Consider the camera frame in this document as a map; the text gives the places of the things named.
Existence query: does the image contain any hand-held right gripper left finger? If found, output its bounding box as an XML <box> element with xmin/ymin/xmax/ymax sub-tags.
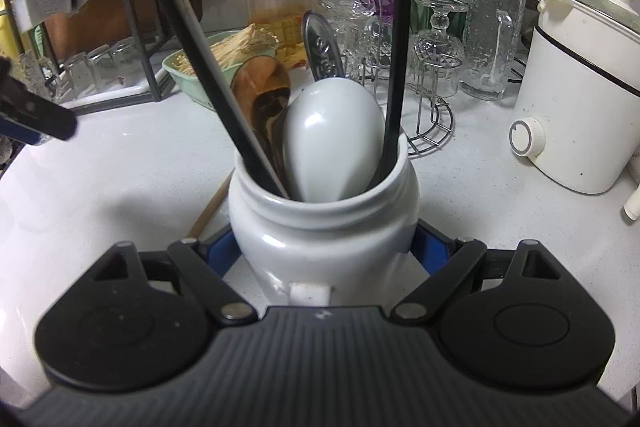
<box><xmin>92</xmin><ymin>227</ymin><xmax>258</xmax><ymax>326</ymax></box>

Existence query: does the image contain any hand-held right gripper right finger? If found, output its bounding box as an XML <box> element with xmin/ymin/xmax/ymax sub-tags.
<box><xmin>390</xmin><ymin>219</ymin><xmax>563</xmax><ymax>324</ymax></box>

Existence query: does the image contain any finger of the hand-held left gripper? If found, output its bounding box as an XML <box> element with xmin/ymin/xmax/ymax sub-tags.
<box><xmin>0</xmin><ymin>57</ymin><xmax>78</xmax><ymax>148</ymax></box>

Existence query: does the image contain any wooden chopstick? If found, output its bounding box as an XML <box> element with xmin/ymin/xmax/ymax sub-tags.
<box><xmin>186</xmin><ymin>171</ymin><xmax>236</xmax><ymax>242</ymax></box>

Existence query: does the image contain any white ceramic mug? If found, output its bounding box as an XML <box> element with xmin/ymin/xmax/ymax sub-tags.
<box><xmin>227</xmin><ymin>142</ymin><xmax>421</xmax><ymax>308</ymax></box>

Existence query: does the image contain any white ceramic soup spoon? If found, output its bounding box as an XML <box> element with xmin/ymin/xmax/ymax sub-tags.
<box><xmin>281</xmin><ymin>77</ymin><xmax>386</xmax><ymax>202</ymax></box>

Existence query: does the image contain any wooden spoon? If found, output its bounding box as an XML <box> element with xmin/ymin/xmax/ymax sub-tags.
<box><xmin>231</xmin><ymin>58</ymin><xmax>292</xmax><ymax>180</ymax></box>

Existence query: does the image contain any embossed metal spoon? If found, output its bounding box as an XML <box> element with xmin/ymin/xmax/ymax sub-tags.
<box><xmin>301</xmin><ymin>11</ymin><xmax>348</xmax><ymax>82</ymax></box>

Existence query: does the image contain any small clear drinking glass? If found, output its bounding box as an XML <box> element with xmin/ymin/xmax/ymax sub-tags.
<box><xmin>85</xmin><ymin>44</ymin><xmax>118</xmax><ymax>88</ymax></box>
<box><xmin>110</xmin><ymin>38</ymin><xmax>143</xmax><ymax>78</ymax></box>
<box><xmin>62</xmin><ymin>52</ymin><xmax>96</xmax><ymax>98</ymax></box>

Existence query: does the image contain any white drip tray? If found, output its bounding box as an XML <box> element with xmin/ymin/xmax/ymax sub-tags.
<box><xmin>70</xmin><ymin>67</ymin><xmax>173</xmax><ymax>108</ymax></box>

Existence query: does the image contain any dark metal dish rack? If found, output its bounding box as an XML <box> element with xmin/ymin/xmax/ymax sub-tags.
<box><xmin>0</xmin><ymin>0</ymin><xmax>166</xmax><ymax>108</ymax></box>

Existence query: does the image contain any green plastic basket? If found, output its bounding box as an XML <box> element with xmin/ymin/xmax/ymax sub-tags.
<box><xmin>161</xmin><ymin>31</ymin><xmax>278</xmax><ymax>112</ymax></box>

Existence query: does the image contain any cut glass goblet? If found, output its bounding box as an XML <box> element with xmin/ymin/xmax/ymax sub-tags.
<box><xmin>410</xmin><ymin>0</ymin><xmax>468</xmax><ymax>98</ymax></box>

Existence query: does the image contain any white electric cooker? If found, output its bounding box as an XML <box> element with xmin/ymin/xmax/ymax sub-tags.
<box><xmin>509</xmin><ymin>0</ymin><xmax>640</xmax><ymax>220</ymax></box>

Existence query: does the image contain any tall textured glass mug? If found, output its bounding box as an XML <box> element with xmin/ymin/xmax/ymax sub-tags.
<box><xmin>459</xmin><ymin>0</ymin><xmax>528</xmax><ymax>102</ymax></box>

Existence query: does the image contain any clear stemmed glass cup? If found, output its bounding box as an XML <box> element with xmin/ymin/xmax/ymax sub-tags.
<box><xmin>320</xmin><ymin>0</ymin><xmax>376</xmax><ymax>78</ymax></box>

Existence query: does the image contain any plastic jar red lid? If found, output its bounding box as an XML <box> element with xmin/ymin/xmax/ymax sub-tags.
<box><xmin>242</xmin><ymin>0</ymin><xmax>312</xmax><ymax>70</ymax></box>

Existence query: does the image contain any metal wire cup rack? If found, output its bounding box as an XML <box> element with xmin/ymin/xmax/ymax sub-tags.
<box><xmin>357</xmin><ymin>57</ymin><xmax>456</xmax><ymax>156</ymax></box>

